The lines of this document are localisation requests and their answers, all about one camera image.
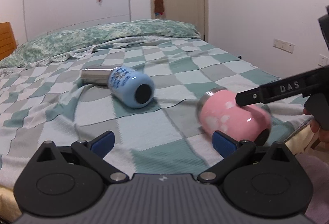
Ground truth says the pink steel cup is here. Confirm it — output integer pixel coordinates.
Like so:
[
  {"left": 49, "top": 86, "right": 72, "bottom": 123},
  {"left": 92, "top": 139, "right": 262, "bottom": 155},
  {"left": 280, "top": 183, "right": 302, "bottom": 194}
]
[{"left": 196, "top": 88, "right": 272, "bottom": 146}]

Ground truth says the blue steel cup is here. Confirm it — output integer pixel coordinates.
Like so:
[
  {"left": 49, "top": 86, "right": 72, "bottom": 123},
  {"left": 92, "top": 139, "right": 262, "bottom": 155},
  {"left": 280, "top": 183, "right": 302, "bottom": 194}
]
[{"left": 81, "top": 65, "right": 155, "bottom": 109}]

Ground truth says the right hand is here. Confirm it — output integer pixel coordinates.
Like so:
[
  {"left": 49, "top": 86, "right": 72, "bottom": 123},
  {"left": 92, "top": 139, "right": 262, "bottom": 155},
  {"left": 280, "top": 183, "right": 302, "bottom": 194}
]
[{"left": 310, "top": 118, "right": 329, "bottom": 149}]

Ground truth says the checkered teal bed blanket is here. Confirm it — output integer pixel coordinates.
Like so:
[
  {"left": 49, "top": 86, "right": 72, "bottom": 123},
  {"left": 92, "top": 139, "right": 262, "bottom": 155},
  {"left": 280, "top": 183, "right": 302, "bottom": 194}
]
[{"left": 0, "top": 35, "right": 313, "bottom": 188}]

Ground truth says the orange wooden headboard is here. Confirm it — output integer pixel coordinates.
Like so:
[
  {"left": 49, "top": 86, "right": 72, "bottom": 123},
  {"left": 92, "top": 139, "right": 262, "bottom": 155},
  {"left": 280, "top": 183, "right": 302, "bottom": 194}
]
[{"left": 0, "top": 22, "right": 17, "bottom": 60}]

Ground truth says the white wall socket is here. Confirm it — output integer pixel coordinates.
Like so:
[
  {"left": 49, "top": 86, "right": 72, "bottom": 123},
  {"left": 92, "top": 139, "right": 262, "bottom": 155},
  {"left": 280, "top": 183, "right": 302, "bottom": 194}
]
[{"left": 318, "top": 54, "right": 328, "bottom": 67}]

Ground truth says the white wall switch panel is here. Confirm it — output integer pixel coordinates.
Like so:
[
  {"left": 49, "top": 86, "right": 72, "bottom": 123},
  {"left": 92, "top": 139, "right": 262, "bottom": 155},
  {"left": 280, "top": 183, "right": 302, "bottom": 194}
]
[{"left": 273, "top": 39, "right": 294, "bottom": 54}]

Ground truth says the brown plush toy on handle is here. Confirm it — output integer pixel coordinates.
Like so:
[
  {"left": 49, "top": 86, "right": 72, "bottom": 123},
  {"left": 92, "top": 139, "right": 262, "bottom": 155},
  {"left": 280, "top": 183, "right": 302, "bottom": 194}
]
[{"left": 154, "top": 0, "right": 165, "bottom": 15}]

